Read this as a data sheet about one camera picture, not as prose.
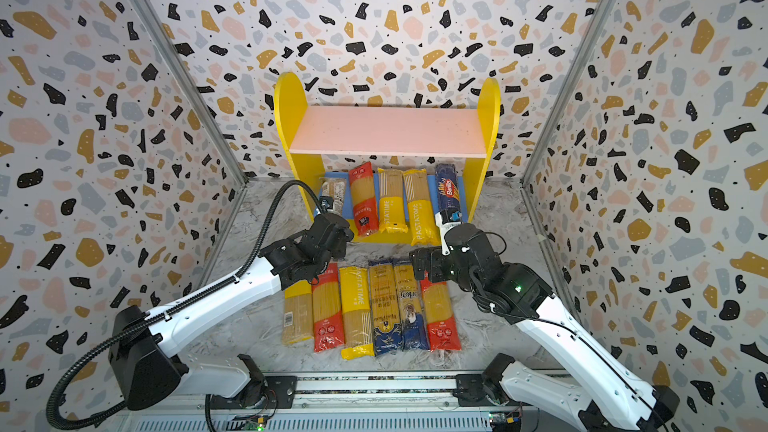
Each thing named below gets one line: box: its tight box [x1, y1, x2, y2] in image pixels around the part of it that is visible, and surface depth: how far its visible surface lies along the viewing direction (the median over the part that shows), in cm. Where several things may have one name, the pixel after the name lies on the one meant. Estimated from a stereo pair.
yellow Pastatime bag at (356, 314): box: [339, 266, 375, 361], surface depth 86 cm
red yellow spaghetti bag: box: [349, 161, 379, 236], surface depth 97 cm
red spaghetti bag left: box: [312, 262, 345, 353], surface depth 85 cm
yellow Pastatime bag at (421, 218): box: [403, 168, 438, 246], surface depth 93 cm
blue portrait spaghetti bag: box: [393, 261, 430, 351], surface depth 87 cm
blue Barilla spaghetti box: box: [435, 163, 461, 213], surface depth 97 cm
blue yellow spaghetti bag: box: [369, 262, 403, 355], surface depth 87 cm
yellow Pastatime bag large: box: [378, 168, 408, 234], surface depth 94 cm
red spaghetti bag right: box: [420, 271, 462, 352], surface depth 87 cm
